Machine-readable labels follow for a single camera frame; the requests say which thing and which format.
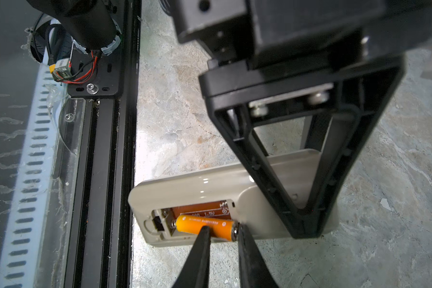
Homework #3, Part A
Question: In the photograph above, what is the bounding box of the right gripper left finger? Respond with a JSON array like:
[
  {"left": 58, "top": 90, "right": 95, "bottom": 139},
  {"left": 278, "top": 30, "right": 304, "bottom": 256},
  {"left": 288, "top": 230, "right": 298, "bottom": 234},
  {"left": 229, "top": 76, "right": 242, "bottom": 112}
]
[{"left": 173, "top": 227, "right": 211, "bottom": 288}]

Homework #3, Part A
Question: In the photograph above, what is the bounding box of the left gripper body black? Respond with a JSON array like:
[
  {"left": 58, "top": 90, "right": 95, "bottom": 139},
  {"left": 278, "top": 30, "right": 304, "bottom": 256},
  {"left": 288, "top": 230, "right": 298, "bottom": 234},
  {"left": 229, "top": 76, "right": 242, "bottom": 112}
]
[{"left": 169, "top": 1, "right": 432, "bottom": 97}]

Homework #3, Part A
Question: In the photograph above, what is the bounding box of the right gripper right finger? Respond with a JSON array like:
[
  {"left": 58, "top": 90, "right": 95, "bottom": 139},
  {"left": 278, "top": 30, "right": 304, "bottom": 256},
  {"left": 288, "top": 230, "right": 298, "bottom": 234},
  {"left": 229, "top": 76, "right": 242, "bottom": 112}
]
[{"left": 238, "top": 224, "right": 278, "bottom": 288}]

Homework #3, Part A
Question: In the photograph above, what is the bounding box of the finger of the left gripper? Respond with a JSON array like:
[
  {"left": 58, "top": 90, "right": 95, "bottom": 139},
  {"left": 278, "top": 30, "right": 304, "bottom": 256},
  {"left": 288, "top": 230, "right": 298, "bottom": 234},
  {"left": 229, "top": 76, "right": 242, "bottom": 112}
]
[{"left": 199, "top": 54, "right": 404, "bottom": 239}]

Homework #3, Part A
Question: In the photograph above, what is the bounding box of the orange battery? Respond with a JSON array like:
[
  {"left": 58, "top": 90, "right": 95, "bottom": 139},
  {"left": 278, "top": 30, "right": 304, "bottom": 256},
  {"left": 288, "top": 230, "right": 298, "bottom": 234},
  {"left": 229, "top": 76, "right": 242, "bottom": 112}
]
[{"left": 174, "top": 215, "right": 239, "bottom": 242}]

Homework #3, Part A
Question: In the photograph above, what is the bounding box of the white remote control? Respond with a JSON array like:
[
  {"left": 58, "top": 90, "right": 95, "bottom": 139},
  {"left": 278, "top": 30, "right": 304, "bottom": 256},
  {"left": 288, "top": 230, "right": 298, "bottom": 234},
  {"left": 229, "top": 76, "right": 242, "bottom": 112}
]
[{"left": 128, "top": 150, "right": 321, "bottom": 247}]

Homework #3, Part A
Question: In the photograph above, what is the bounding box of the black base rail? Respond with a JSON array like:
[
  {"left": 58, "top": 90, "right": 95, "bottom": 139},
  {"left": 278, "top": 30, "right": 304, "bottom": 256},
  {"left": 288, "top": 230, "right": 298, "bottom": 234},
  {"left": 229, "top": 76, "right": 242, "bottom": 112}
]
[{"left": 64, "top": 1, "right": 142, "bottom": 288}]

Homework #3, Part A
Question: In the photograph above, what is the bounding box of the white slotted cable duct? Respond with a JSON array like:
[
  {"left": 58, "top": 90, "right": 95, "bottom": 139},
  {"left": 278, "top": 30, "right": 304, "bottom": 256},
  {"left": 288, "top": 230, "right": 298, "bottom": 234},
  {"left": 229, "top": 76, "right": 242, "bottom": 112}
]
[{"left": 0, "top": 65, "right": 57, "bottom": 288}]

